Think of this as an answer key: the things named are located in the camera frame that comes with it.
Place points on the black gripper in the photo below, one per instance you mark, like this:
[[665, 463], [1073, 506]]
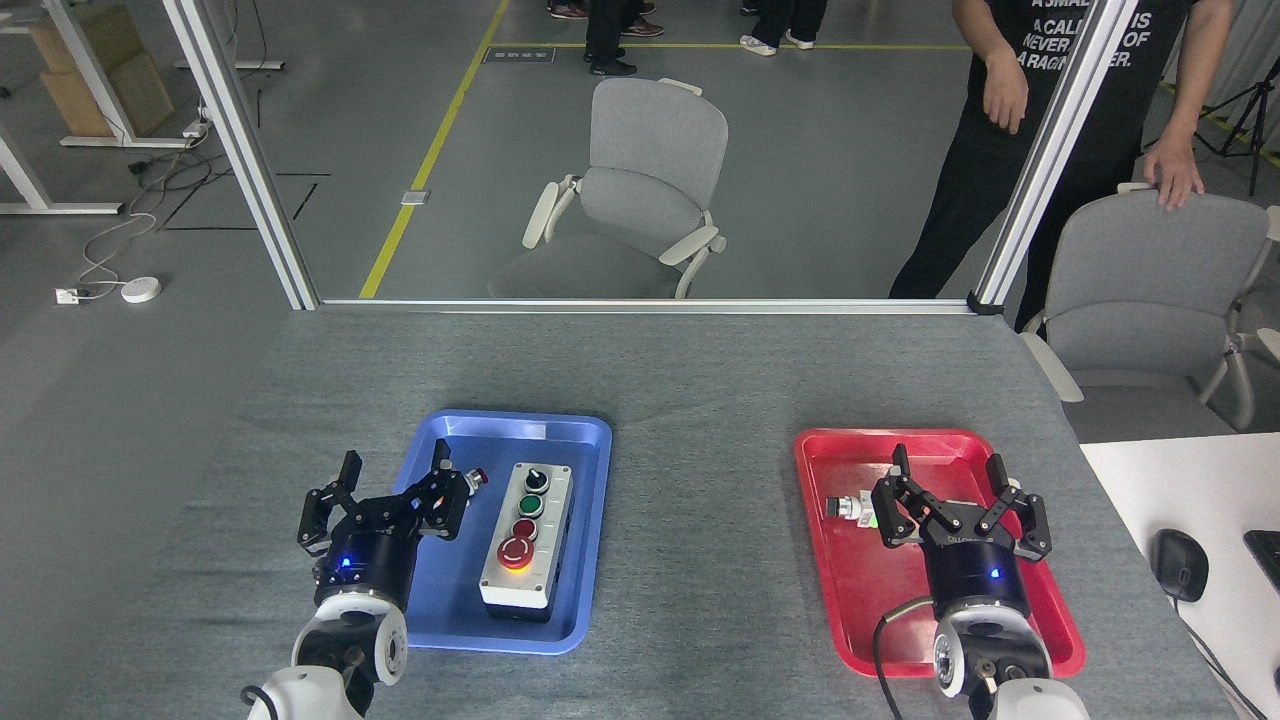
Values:
[[368, 560], [975, 575]]

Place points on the grey four-button control box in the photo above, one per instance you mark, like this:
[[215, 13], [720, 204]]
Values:
[[552, 560]]

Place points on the black push button green block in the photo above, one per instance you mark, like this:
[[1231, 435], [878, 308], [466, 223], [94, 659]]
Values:
[[850, 507]]

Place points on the cardboard box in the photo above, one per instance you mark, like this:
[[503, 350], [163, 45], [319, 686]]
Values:
[[110, 70]]

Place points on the person's left hand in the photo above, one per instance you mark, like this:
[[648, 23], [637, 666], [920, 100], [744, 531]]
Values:
[[1172, 170]]

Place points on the person's right hand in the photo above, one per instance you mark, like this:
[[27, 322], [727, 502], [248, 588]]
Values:
[[1005, 95]]

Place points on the red plastic tray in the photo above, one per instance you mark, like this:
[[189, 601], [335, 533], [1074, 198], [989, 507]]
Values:
[[875, 605]]

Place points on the blue plastic tray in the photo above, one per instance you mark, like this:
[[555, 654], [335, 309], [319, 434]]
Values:
[[465, 605]]

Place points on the white side table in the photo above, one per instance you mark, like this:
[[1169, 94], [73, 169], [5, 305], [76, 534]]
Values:
[[1150, 480]]

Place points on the black computer mouse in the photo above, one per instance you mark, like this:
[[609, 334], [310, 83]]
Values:
[[1180, 562]]

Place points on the grey chair white armrests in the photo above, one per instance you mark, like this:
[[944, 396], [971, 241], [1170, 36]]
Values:
[[650, 140], [1140, 280]]

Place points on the black keyboard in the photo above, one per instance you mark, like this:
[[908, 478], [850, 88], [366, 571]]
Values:
[[1266, 555]]

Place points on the metal floor plate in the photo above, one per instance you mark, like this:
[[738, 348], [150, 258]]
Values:
[[415, 197]]

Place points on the white round device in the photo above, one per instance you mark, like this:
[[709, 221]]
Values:
[[141, 290]]

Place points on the white plug socket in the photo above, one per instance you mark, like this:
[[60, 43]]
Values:
[[67, 296]]

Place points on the white power strip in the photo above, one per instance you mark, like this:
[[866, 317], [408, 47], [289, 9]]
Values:
[[195, 128]]

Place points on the white desk leg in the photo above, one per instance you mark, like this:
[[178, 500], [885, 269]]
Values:
[[235, 65], [40, 190], [95, 90]]

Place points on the dark floor sign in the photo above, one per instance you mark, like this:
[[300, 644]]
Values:
[[519, 55]]

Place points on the black tripod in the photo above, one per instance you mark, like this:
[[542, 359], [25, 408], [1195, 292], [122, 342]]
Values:
[[1253, 120]]

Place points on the person with black shoes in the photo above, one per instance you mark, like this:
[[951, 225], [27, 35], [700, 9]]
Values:
[[605, 35]]

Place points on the person with white shoes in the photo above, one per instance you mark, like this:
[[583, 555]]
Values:
[[775, 25]]

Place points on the person with brown shoes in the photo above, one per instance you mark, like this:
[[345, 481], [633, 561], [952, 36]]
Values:
[[643, 28]]

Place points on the small red push button switch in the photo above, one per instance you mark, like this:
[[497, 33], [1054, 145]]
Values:
[[478, 477]]

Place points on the silver frame crossbar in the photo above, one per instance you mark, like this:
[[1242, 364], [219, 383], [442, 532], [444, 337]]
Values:
[[640, 305]]

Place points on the silver frame post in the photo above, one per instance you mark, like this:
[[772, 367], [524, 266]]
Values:
[[1050, 160], [240, 150]]

